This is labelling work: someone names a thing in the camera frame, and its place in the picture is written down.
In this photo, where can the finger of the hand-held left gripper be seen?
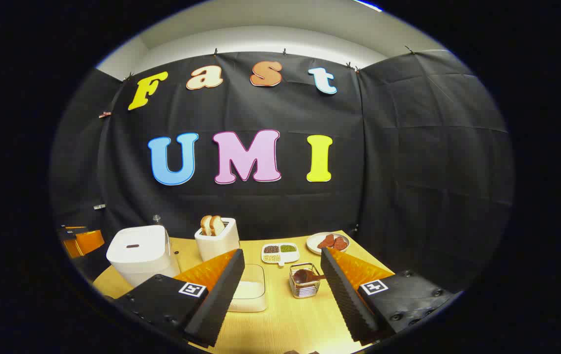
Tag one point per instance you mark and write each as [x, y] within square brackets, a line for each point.
[89, 242]
[75, 228]

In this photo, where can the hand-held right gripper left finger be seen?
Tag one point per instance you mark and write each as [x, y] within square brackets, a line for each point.
[216, 305]

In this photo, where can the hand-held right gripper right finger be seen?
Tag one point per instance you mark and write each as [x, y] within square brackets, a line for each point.
[347, 300]

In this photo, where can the white rice cooker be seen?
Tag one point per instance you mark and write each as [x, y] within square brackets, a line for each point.
[138, 250]

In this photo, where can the brown wooden spoon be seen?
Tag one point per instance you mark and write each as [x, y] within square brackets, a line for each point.
[302, 276]

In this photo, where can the clear plastic container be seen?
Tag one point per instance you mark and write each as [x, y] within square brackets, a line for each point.
[256, 275]

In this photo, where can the white toaster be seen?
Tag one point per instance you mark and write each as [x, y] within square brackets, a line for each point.
[214, 246]

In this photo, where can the white round plate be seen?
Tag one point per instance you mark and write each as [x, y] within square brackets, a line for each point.
[312, 243]

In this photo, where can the small clear bottle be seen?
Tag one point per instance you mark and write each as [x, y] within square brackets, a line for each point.
[156, 219]

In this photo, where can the toasted bread slice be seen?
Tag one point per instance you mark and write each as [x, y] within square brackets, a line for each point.
[217, 225]
[205, 225]

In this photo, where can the white divided bean dish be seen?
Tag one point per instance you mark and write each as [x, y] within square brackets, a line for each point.
[280, 255]

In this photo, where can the black backdrop cloth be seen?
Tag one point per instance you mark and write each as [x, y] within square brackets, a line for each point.
[241, 113]

